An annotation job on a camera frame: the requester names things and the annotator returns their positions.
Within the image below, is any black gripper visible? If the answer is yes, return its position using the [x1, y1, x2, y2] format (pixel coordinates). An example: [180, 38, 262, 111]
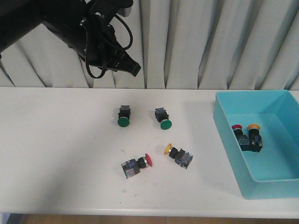
[44, 4, 141, 77]

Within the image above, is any red push button lying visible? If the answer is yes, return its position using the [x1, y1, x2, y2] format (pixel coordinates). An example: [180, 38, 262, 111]
[121, 154, 153, 179]

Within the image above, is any yellow push button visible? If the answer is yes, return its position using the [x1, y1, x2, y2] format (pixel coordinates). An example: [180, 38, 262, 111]
[164, 143, 193, 169]
[247, 124, 263, 152]

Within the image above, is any red push button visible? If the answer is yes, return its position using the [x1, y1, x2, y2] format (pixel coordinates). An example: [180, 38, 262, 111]
[232, 124, 249, 151]
[121, 154, 153, 179]

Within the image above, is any green push button right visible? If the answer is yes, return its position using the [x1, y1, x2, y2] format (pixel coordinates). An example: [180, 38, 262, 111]
[155, 107, 172, 130]

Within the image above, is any green push button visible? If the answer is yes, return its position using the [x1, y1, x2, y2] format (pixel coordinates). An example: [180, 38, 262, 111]
[155, 107, 172, 130]
[117, 105, 131, 127]

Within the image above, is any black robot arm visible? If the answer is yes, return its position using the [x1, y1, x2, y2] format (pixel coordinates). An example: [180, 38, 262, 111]
[0, 0, 141, 79]

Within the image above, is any yellow push button lying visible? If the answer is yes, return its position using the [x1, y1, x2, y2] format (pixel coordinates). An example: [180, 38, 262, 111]
[164, 143, 193, 169]

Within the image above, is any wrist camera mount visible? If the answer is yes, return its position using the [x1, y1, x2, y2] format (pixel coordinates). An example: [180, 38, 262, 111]
[87, 0, 133, 18]

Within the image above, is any light blue plastic box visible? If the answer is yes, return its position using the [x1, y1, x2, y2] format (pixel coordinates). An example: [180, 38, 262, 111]
[214, 90, 299, 199]

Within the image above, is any white pleated curtain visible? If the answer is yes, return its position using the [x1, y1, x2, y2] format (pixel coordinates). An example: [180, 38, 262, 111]
[0, 0, 299, 90]

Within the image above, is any green push button left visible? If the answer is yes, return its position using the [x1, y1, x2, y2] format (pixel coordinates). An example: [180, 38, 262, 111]
[117, 105, 131, 127]

